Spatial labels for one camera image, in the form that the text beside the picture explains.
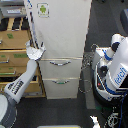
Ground coiled cable on floor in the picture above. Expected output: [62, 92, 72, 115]
[78, 43, 100, 94]

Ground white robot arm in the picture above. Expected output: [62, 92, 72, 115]
[0, 42, 46, 128]

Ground white fridge body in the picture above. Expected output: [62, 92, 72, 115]
[23, 0, 92, 99]

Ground white fridge door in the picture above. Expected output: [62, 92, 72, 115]
[24, 0, 92, 59]

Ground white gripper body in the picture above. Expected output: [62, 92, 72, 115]
[26, 47, 46, 60]

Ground grey box atop cabinet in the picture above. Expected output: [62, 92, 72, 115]
[0, 6, 26, 18]

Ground wooden drawer cabinet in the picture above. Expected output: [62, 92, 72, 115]
[0, 16, 47, 99]

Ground lower fridge drawer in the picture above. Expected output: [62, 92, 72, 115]
[43, 79, 79, 99]

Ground white blue standing robot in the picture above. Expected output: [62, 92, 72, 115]
[91, 32, 128, 128]

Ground green android sticker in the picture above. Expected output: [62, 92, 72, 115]
[37, 3, 49, 18]

